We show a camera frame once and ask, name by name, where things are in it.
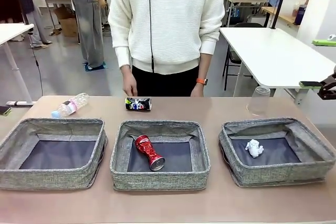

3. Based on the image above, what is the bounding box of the translucent plastic storage tub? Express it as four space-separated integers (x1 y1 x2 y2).
278 0 312 16

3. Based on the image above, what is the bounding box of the cardboard box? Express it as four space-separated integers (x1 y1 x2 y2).
54 6 79 38

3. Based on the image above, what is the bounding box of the crushed red soda can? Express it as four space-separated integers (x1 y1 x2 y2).
135 134 166 172

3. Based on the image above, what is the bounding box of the grey fabric basket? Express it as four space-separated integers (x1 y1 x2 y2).
218 117 336 188
0 118 109 191
109 120 212 192

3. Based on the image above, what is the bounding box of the black folding chair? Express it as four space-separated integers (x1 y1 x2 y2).
222 22 263 91

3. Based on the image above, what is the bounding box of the bystander in faded jeans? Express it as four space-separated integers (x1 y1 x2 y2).
65 0 109 70

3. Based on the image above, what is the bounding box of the person's right forearm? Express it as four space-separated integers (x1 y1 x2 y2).
111 19 132 69

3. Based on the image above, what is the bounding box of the clear plastic bottle pink label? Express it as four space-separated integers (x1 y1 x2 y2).
51 92 90 119

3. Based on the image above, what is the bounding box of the clear plastic cup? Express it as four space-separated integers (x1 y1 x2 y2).
246 86 271 116

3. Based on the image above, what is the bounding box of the thin black hanging cable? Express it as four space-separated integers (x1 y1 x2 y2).
27 32 44 96

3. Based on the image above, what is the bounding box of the person's right hand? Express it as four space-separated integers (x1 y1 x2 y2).
120 64 139 97

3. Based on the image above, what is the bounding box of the dark blue bottle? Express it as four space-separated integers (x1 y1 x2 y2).
293 3 307 26

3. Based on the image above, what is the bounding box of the black stand pole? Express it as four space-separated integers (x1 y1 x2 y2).
270 0 291 30

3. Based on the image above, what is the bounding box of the black cord on sweater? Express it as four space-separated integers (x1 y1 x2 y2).
148 0 155 73

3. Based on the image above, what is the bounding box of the large white table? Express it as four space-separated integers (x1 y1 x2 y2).
219 26 336 105

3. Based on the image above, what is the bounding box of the wooden table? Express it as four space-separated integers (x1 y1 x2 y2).
261 6 300 25

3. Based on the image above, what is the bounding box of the bystander in grey trousers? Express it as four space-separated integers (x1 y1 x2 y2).
12 0 53 49

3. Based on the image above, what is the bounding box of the white paper ball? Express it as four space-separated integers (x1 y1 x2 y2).
245 138 265 158

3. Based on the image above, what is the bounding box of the person's left forearm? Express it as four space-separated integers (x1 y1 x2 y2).
196 28 221 87

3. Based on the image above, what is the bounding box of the person in white sweater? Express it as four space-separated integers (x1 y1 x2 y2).
107 0 226 98

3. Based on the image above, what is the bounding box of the crushed dark soda can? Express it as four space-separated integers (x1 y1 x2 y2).
124 97 153 111

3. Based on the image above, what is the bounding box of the white table with single leg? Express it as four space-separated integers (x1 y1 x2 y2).
0 23 36 107

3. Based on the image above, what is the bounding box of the person's left hand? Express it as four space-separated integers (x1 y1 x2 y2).
190 84 205 98

